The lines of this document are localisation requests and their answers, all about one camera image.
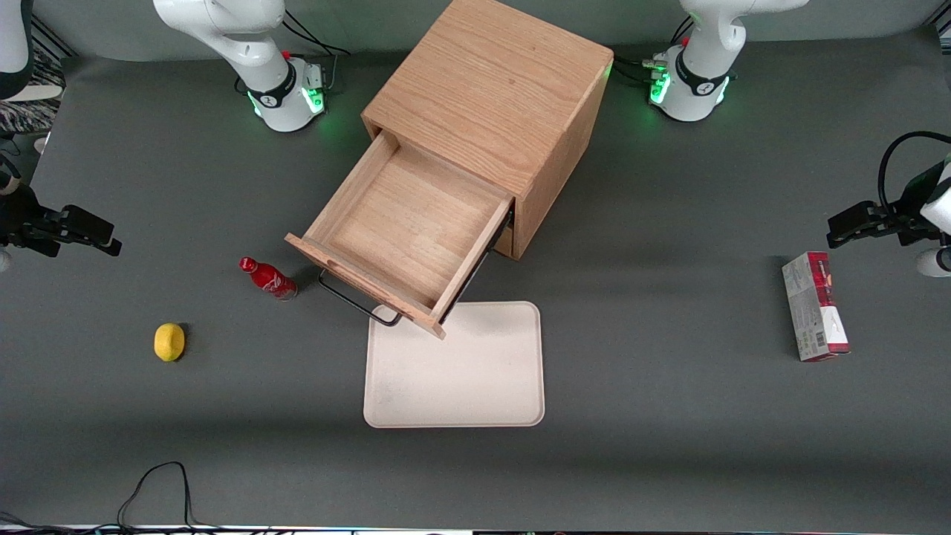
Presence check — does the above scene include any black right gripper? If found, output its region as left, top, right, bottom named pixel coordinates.
left=0, top=182, right=123, bottom=258

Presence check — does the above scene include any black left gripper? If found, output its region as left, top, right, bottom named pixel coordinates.
left=826, top=165, right=950, bottom=250

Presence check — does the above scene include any oak wooden drawer cabinet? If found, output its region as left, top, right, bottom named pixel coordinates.
left=361, top=0, right=614, bottom=261

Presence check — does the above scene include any grey red carton box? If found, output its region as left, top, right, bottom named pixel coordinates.
left=782, top=251, right=851, bottom=363

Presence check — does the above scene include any black white patterned cloth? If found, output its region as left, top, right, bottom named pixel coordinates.
left=0, top=100, right=65, bottom=135

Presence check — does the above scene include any yellow lemon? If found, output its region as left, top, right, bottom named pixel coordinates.
left=154, top=322, right=186, bottom=363

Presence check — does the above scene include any red cola bottle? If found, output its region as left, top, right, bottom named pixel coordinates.
left=238, top=256, right=299, bottom=301

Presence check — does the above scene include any cream plastic tray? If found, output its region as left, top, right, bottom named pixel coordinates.
left=363, top=301, right=545, bottom=429

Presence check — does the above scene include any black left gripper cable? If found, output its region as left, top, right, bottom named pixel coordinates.
left=878, top=132, right=951, bottom=213

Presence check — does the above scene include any black looped table cable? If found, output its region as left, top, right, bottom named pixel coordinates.
left=115, top=461, right=216, bottom=533

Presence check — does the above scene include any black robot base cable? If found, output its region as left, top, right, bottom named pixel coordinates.
left=281, top=9, right=351, bottom=94
left=612, top=15, right=696, bottom=87

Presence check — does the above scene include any thin dark cable bundle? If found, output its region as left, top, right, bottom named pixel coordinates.
left=0, top=510, right=71, bottom=533

